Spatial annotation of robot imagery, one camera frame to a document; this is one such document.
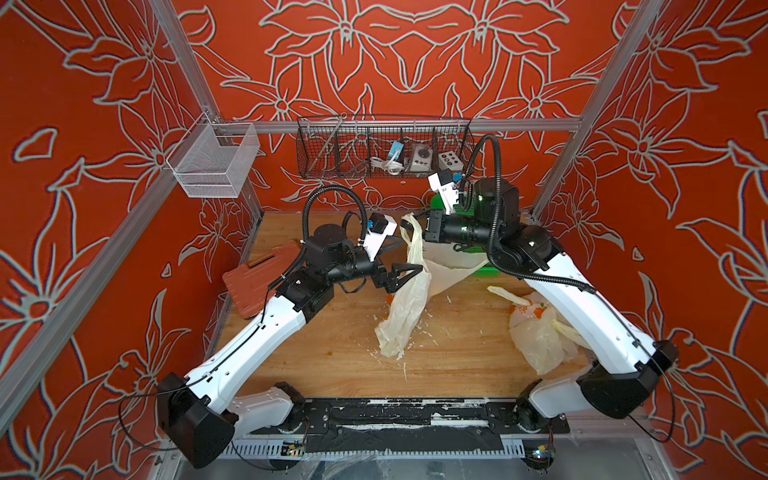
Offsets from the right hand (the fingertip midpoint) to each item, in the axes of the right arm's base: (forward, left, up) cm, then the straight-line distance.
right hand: (395, 224), depth 58 cm
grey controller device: (+38, -9, -10) cm, 41 cm away
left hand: (-1, -3, -7) cm, 8 cm away
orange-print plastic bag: (+3, -12, -18) cm, 21 cm away
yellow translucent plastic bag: (-12, -38, -30) cm, 50 cm away
